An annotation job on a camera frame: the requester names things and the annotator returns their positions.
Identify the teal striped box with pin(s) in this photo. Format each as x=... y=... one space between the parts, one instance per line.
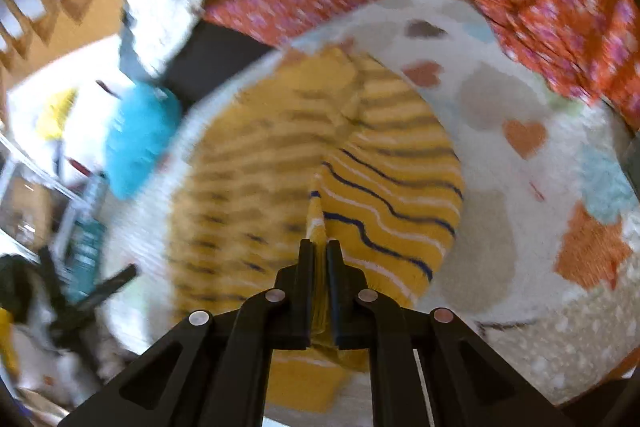
x=87 y=232

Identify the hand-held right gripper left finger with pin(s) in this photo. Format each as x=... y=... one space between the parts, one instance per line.
x=305 y=277

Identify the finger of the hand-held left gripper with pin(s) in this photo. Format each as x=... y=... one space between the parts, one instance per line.
x=52 y=277
x=107 y=289

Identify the white heart printed blanket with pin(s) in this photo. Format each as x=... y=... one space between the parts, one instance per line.
x=500 y=187

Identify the yellow striped knit sweater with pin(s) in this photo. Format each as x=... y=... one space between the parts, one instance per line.
x=280 y=187

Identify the dark mattress side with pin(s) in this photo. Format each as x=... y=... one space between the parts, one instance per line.
x=205 y=57

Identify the teal plush cushion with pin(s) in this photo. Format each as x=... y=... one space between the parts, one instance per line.
x=137 y=142

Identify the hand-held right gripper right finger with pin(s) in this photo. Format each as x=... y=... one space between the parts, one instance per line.
x=334 y=277

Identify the white bag with yellow print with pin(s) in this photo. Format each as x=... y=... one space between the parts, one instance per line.
x=50 y=117

